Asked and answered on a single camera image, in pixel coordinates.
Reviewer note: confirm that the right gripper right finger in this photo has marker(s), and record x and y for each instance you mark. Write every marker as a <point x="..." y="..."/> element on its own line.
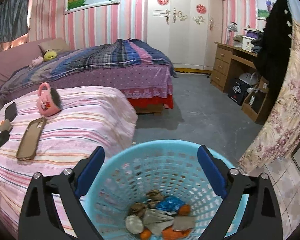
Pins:
<point x="249" y="207"/>

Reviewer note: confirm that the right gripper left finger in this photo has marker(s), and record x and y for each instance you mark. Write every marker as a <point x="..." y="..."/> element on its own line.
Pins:
<point x="39" y="218"/>

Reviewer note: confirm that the small orange fruit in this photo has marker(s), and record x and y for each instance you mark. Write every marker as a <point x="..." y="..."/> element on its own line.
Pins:
<point x="184" y="210"/>

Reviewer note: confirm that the orange plastic bag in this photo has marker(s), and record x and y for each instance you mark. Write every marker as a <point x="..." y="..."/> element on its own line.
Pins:
<point x="170" y="234"/>

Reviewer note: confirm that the blue plastic bag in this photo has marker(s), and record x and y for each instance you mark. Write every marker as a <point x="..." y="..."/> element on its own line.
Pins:
<point x="170" y="204"/>

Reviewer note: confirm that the brown paper ball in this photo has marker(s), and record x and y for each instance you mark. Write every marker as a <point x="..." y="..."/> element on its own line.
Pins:
<point x="138" y="209"/>

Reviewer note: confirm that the beige cloth pouch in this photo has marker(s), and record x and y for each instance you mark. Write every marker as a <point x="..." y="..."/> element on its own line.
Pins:
<point x="157" y="221"/>

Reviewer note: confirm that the brown phone case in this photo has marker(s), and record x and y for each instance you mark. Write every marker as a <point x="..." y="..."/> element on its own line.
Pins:
<point x="30" y="140"/>

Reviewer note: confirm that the black wallet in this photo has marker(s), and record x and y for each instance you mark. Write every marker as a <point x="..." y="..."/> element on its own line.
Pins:
<point x="11" y="112"/>

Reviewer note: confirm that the pink cartoon mug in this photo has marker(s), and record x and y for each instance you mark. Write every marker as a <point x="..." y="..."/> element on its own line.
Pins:
<point x="49" y="101"/>

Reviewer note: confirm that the pink plush toy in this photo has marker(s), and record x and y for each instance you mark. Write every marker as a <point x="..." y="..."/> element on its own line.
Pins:
<point x="39" y="60"/>

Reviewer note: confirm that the pink striped bed cover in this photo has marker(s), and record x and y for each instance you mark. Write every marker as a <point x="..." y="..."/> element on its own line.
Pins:
<point x="91" y="116"/>

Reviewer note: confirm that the floral curtain right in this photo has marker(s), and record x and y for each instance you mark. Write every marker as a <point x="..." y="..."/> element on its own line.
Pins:
<point x="280" y="135"/>

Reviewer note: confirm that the yellow plush toy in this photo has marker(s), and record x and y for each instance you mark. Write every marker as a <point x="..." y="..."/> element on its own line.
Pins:
<point x="49" y="55"/>

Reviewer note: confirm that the light blue plastic laundry basket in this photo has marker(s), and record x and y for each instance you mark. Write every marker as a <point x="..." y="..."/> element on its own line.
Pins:
<point x="169" y="166"/>

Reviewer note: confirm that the brown pillow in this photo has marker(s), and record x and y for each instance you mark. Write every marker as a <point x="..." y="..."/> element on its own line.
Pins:
<point x="58" y="45"/>

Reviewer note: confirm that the dark grey window curtain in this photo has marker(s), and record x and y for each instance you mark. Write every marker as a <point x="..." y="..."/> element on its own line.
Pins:
<point x="13" y="19"/>

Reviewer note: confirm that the black box under desk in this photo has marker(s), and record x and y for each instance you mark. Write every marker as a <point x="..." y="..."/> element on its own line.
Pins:
<point x="238" y="91"/>

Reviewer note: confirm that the wooden desk with drawers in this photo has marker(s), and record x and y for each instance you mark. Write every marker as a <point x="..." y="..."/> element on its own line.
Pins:
<point x="235" y="63"/>

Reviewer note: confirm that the large bed with plaid blanket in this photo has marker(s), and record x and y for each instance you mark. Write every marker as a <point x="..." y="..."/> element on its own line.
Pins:
<point x="142" y="73"/>

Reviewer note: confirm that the white box on desk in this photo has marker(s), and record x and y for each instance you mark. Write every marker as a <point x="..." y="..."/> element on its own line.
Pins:
<point x="247" y="43"/>

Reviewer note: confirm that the black hanging coat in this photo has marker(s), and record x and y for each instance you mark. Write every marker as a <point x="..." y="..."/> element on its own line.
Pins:
<point x="272" y="59"/>

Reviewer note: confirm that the desk lamp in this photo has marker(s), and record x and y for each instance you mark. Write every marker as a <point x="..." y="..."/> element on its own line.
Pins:
<point x="231" y="28"/>

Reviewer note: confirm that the small framed photo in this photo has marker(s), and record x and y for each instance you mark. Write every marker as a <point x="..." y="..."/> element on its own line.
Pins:
<point x="263" y="8"/>

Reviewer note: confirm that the white wardrobe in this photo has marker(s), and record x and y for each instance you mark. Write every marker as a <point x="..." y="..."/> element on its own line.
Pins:
<point x="187" y="31"/>

